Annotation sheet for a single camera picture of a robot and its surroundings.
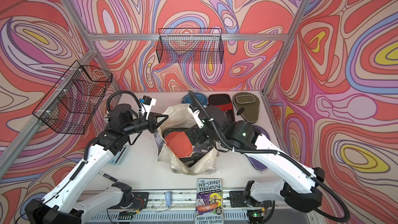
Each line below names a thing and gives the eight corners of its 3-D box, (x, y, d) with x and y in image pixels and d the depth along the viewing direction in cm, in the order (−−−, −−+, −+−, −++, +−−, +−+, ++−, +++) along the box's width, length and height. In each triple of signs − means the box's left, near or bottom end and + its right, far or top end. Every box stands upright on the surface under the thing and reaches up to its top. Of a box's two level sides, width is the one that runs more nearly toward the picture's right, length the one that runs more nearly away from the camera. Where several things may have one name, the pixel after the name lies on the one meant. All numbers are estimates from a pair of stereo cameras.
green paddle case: (237, 122, 104) (237, 119, 102) (232, 95, 121) (232, 92, 118) (263, 122, 104) (265, 119, 102) (255, 95, 121) (256, 92, 118)
